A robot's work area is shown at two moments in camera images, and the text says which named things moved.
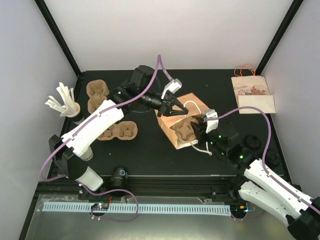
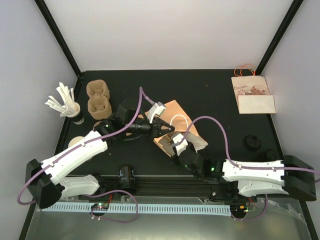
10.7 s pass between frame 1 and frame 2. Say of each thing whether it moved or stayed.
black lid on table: stayed
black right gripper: moved
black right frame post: stayed
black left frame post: stayed
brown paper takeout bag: moved
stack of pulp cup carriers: stayed
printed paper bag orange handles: stayed
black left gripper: moved
